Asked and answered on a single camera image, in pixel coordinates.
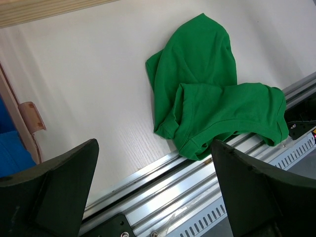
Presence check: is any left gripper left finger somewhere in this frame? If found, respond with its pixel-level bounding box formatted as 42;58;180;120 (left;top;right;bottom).
0;139;99;237

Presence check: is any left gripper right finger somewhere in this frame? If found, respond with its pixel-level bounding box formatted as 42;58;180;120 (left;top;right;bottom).
211;140;316;237

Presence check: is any blue tank top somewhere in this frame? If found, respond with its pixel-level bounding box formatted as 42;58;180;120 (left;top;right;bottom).
0;100;36;177

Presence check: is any green tank top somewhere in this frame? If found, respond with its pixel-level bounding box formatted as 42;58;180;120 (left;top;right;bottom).
145;14;289;160

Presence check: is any pink translucent plastic basket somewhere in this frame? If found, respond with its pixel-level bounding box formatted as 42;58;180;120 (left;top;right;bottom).
0;68;46;164

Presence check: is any wooden clothes rack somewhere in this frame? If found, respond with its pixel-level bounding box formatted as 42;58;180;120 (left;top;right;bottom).
0;0;112;28

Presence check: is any white slotted cable duct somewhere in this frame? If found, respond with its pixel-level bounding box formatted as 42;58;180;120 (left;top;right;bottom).
161;133;316;237

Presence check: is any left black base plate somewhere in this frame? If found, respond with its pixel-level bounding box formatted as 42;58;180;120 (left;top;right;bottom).
82;213;135;237

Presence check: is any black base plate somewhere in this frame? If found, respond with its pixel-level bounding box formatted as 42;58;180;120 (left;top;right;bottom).
284;93;316;140
82;213;135;237

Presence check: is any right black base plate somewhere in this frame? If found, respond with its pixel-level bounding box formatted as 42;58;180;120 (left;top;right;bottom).
284;93;316;140

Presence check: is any aluminium mounting rail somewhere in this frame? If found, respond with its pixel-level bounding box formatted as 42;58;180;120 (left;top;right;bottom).
79;72;316;237

